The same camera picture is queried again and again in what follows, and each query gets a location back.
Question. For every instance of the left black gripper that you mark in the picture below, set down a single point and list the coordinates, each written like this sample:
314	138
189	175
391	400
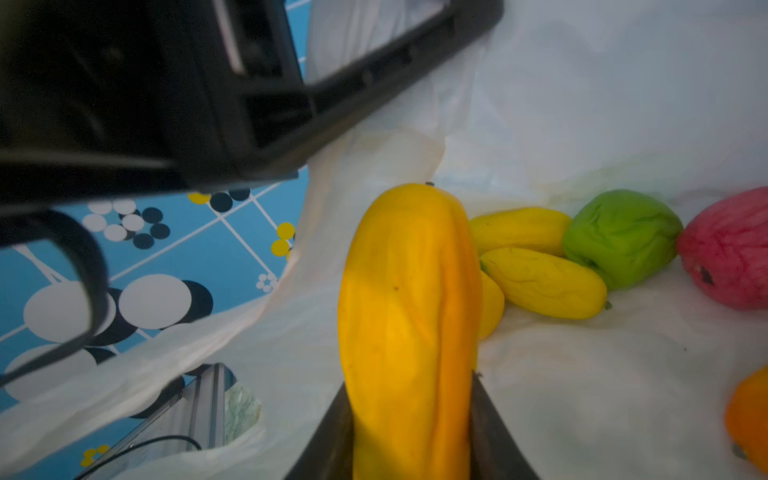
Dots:
118	98

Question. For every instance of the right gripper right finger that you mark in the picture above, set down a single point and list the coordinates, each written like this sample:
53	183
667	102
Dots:
494	453

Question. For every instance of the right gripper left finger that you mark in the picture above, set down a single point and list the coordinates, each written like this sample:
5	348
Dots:
329	452

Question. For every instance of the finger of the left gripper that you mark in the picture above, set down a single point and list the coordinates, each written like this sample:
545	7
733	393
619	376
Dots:
372	66

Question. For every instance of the orange yellow papaya fruit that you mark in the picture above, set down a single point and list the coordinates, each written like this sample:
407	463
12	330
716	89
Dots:
408	320

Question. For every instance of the white plastic bag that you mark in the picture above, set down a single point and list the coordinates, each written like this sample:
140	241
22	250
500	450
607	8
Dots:
645	122

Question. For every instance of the yellow mango fruit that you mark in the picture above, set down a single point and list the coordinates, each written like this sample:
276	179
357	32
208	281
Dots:
534	228
545	284

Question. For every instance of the green fruit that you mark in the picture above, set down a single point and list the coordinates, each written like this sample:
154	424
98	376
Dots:
624	236

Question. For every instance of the pink red fruit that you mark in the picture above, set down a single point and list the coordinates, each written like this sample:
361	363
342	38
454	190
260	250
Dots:
724	250

